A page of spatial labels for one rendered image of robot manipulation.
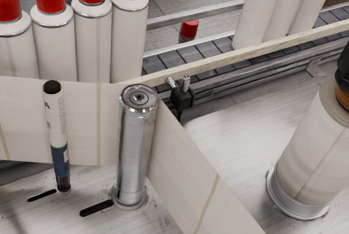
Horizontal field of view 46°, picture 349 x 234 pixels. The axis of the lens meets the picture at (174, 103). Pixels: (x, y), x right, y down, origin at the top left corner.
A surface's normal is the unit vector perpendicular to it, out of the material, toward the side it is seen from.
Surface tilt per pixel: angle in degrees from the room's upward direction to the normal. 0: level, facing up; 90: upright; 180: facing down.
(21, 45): 90
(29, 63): 90
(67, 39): 90
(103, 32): 90
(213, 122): 0
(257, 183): 0
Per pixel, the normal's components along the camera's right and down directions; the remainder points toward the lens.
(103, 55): 0.64, 0.62
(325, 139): -0.73, 0.40
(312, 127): -0.95, 0.06
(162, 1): 0.14, -0.66
